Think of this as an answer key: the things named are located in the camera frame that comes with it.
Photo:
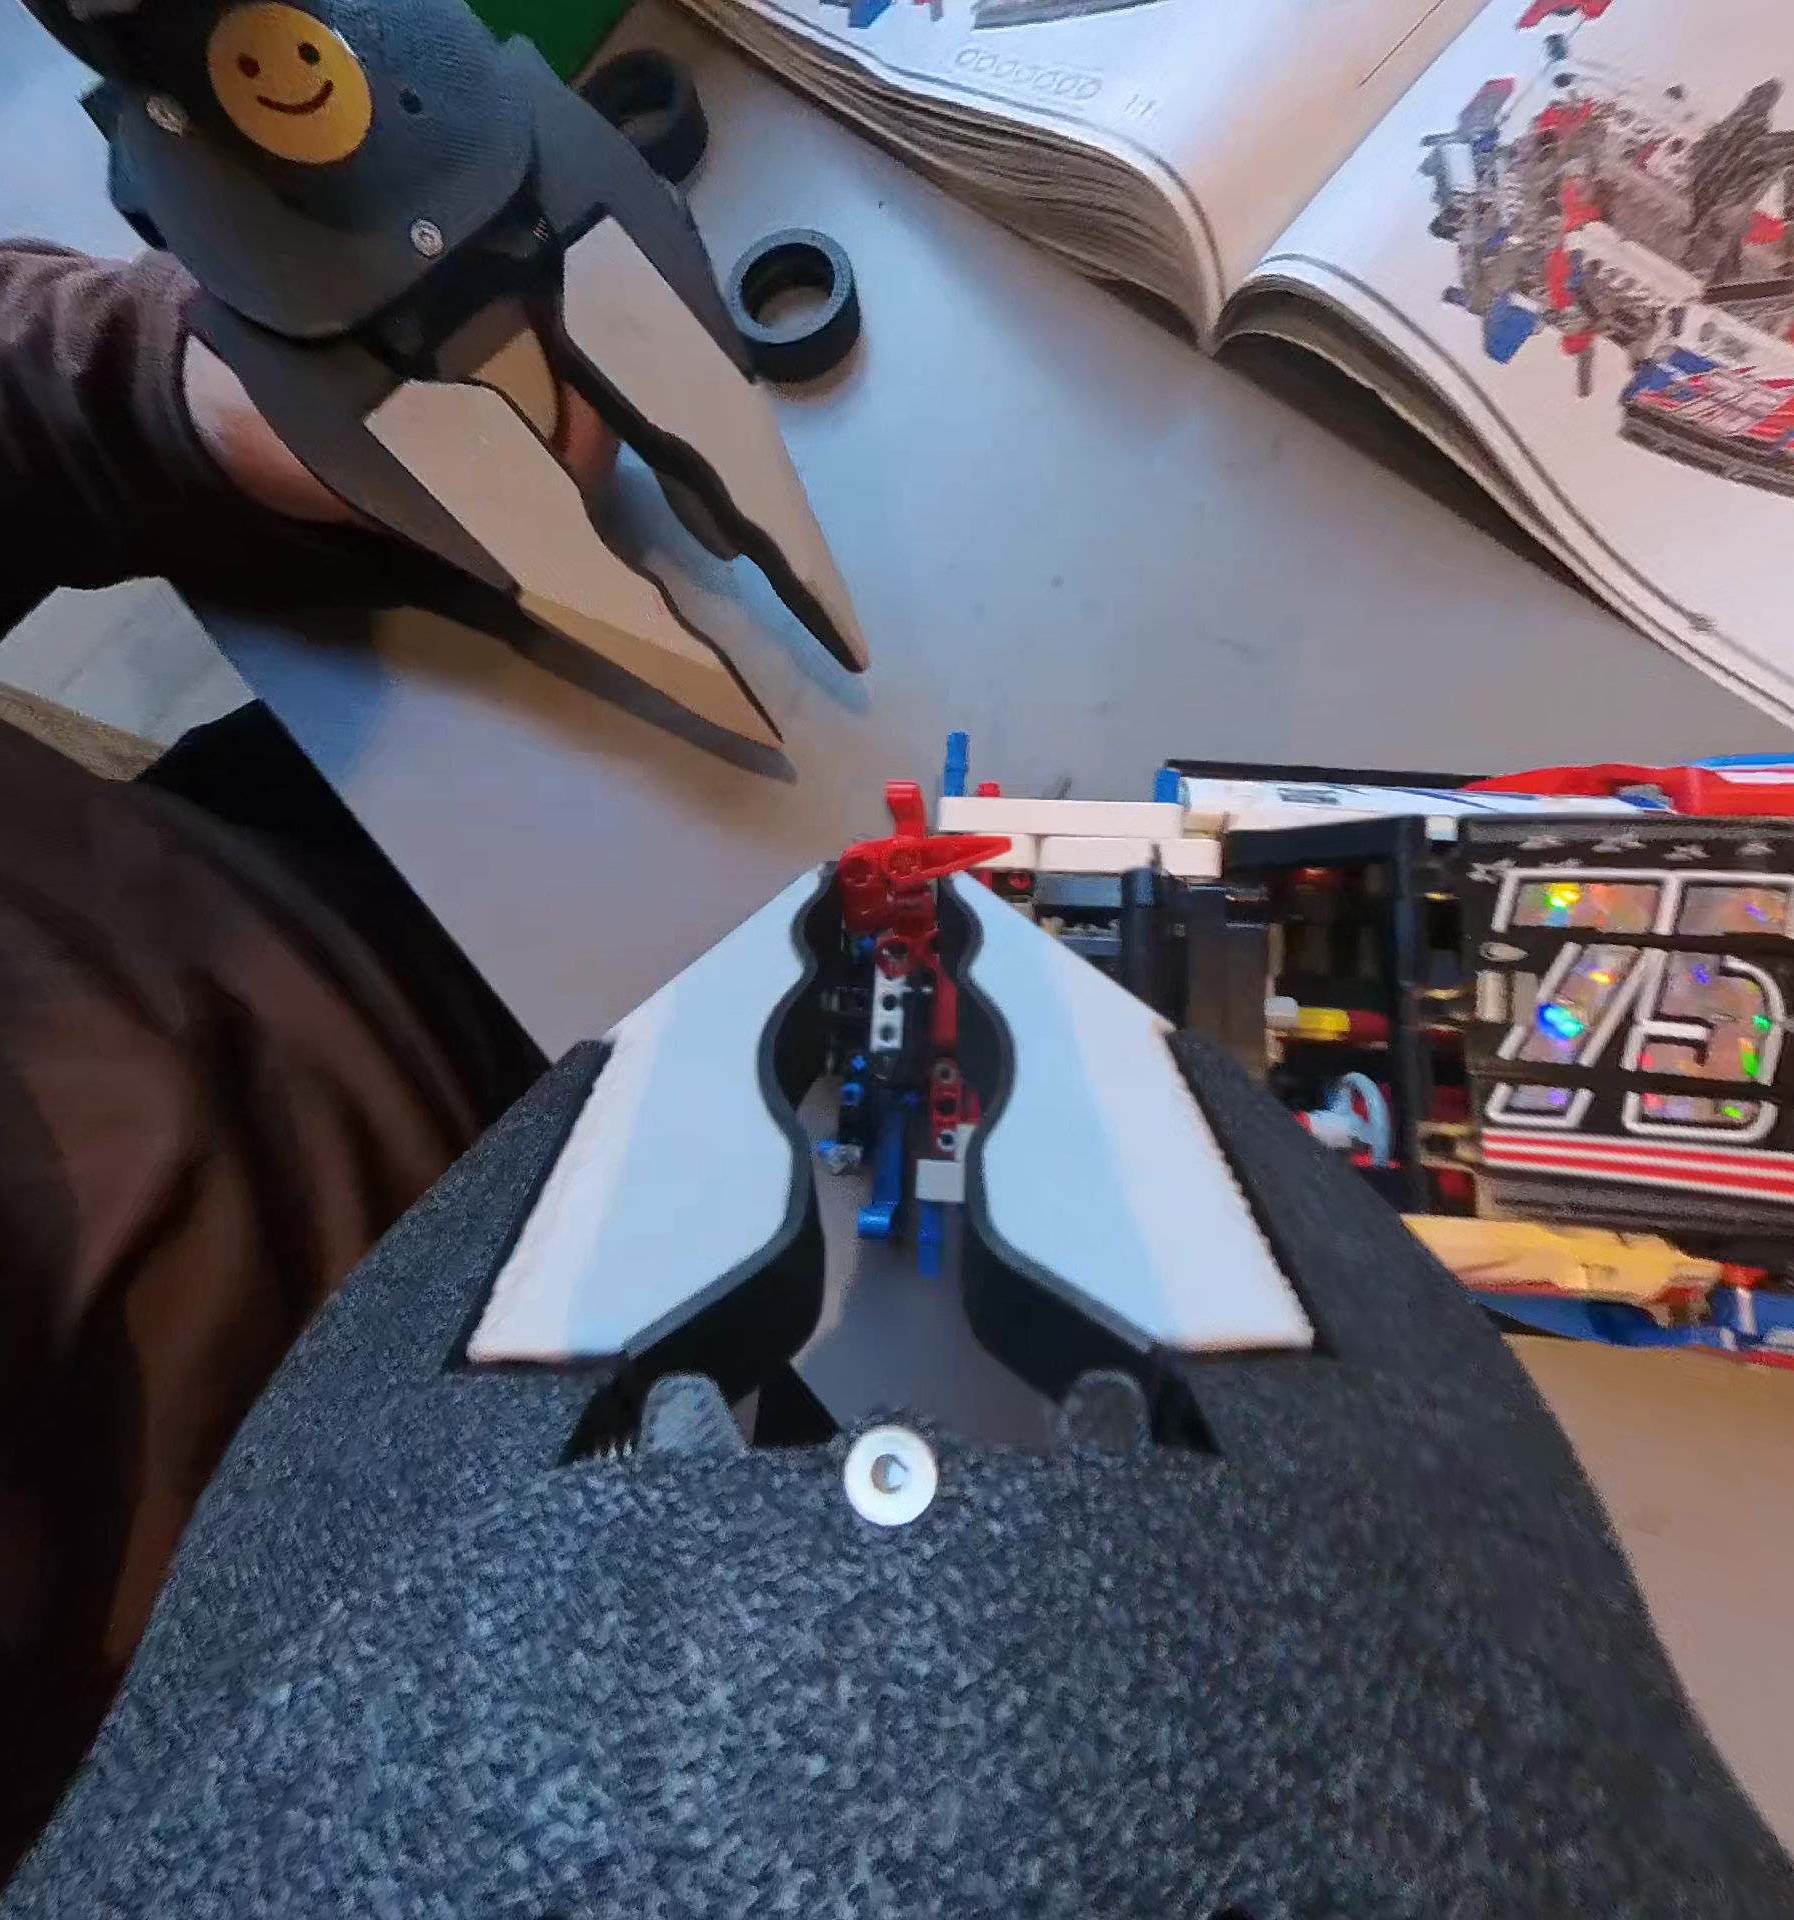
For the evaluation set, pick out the person's left hand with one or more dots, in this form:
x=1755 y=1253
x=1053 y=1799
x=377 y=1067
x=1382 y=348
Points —
x=281 y=450

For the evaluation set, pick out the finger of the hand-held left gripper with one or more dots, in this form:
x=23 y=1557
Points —
x=718 y=434
x=537 y=525

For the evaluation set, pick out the toy brick race car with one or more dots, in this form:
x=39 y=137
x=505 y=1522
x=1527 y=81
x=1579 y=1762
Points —
x=1586 y=1170

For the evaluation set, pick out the person's brown shirt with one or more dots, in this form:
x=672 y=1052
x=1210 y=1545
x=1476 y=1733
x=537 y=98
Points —
x=116 y=1200

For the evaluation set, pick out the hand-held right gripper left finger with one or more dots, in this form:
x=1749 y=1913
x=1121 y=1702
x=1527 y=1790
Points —
x=642 y=1185

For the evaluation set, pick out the grey desk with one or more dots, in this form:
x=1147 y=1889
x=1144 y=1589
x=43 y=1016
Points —
x=1062 y=525

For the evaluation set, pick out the green plastic bin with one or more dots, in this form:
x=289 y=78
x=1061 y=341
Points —
x=551 y=30

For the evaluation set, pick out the open instruction booklet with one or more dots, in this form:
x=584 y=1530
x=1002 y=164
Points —
x=1438 y=225

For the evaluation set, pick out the black rubber tyre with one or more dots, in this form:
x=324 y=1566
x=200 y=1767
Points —
x=681 y=135
x=822 y=338

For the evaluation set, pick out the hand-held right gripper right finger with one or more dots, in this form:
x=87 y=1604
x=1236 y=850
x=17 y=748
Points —
x=1137 y=1185

